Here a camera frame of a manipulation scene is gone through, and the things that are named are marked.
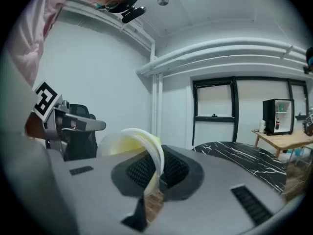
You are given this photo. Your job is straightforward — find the person's pink shirt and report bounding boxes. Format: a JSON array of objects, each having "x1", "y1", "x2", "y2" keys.
[{"x1": 7, "y1": 0, "x2": 71, "y2": 88}]

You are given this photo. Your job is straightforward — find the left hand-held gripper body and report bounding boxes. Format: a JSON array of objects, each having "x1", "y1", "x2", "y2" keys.
[{"x1": 31, "y1": 80, "x2": 72, "y2": 162}]

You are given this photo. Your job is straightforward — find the black head-mounted camera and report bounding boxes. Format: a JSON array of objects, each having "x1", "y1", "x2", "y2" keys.
[{"x1": 121, "y1": 5, "x2": 147, "y2": 24}]

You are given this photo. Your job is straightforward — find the white vertical pipes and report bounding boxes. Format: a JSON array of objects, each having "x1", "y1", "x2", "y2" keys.
[{"x1": 151, "y1": 40, "x2": 164, "y2": 138}]

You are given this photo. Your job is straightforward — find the black mesh office chair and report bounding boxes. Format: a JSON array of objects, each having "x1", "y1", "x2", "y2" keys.
[{"x1": 63, "y1": 103, "x2": 99, "y2": 162}]

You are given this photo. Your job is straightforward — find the yellow paper cup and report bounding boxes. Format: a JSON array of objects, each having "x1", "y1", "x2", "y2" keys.
[{"x1": 110, "y1": 131, "x2": 162, "y2": 196}]

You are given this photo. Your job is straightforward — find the black mini fridge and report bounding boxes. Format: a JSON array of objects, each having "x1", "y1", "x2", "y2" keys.
[{"x1": 263, "y1": 98, "x2": 294, "y2": 136}]

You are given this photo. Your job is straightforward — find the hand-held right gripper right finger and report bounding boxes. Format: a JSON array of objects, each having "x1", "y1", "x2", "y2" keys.
[{"x1": 148, "y1": 144, "x2": 291, "y2": 235}]

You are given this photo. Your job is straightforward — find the white insulated ceiling pipes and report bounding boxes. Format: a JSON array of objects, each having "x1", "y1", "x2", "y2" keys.
[{"x1": 62, "y1": 0, "x2": 310, "y2": 78}]

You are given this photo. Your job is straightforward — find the black marble round table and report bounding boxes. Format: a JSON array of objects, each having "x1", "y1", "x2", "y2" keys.
[{"x1": 191, "y1": 141, "x2": 288, "y2": 193}]

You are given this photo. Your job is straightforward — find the light wooden table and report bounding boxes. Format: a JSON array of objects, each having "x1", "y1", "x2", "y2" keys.
[{"x1": 251, "y1": 128, "x2": 313, "y2": 158}]

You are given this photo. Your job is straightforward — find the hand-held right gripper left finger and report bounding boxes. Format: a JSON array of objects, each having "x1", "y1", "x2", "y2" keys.
[{"x1": 46, "y1": 150, "x2": 158, "y2": 235}]

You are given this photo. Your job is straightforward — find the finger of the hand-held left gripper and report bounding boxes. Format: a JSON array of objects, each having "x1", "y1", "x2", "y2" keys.
[{"x1": 63, "y1": 113, "x2": 107, "y2": 132}]

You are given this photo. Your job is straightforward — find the black framed window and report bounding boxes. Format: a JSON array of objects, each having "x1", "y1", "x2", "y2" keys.
[{"x1": 192, "y1": 76, "x2": 308, "y2": 147}]

